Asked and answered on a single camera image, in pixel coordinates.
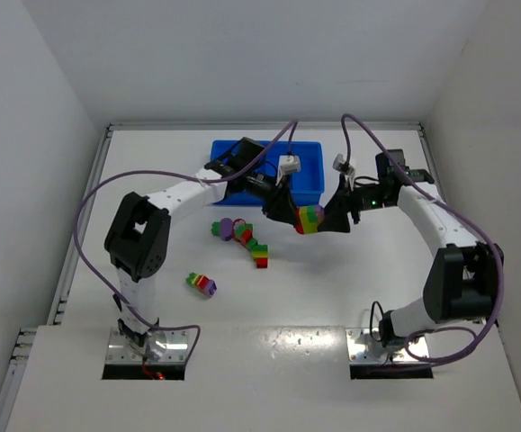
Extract blue divided plastic tray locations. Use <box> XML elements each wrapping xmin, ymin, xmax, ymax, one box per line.
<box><xmin>210</xmin><ymin>139</ymin><xmax>325</xmax><ymax>207</ymax></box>

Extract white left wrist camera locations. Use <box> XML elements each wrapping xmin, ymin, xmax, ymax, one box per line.
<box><xmin>276</xmin><ymin>154</ymin><xmax>301</xmax><ymax>185</ymax></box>

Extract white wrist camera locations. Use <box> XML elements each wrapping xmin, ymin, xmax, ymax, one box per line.
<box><xmin>332</xmin><ymin>154</ymin><xmax>355</xmax><ymax>177</ymax></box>
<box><xmin>276</xmin><ymin>154</ymin><xmax>301</xmax><ymax>185</ymax></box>

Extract green yellow red lego stack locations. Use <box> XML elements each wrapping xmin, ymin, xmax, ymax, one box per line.
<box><xmin>251</xmin><ymin>244</ymin><xmax>269</xmax><ymax>269</ymax></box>

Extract purple and green lego cluster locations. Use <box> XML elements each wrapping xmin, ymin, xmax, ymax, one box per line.
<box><xmin>211</xmin><ymin>218</ymin><xmax>257</xmax><ymax>251</ymax></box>

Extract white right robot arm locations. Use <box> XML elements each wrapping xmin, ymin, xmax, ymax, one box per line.
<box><xmin>318</xmin><ymin>149</ymin><xmax>503</xmax><ymax>347</ymax></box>

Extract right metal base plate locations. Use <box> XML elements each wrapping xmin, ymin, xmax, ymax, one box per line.
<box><xmin>346</xmin><ymin>328</ymin><xmax>424</xmax><ymax>366</ymax></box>

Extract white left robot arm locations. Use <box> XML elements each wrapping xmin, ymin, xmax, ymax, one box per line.
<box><xmin>104</xmin><ymin>138</ymin><xmax>301</xmax><ymax>352</ymax></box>

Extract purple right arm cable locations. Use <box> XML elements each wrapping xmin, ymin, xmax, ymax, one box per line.
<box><xmin>340</xmin><ymin>112</ymin><xmax>506</xmax><ymax>365</ymax></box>

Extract metal base plate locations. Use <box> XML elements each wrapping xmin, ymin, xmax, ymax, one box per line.
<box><xmin>105</xmin><ymin>328</ymin><xmax>188</xmax><ymax>365</ymax></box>
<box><xmin>346</xmin><ymin>328</ymin><xmax>424</xmax><ymax>366</ymax></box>

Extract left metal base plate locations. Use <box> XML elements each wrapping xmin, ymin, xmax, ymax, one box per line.
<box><xmin>105</xmin><ymin>328</ymin><xmax>188</xmax><ymax>365</ymax></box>

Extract multicolour lego stack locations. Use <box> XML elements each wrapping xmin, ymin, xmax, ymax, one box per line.
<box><xmin>295</xmin><ymin>204</ymin><xmax>324</xmax><ymax>235</ymax></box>

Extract small rainbow lego stack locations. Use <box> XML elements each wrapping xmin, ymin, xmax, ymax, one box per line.
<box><xmin>185</xmin><ymin>273</ymin><xmax>217</xmax><ymax>298</ymax></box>

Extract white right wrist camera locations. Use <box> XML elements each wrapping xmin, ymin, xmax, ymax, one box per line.
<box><xmin>332</xmin><ymin>154</ymin><xmax>355</xmax><ymax>177</ymax></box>

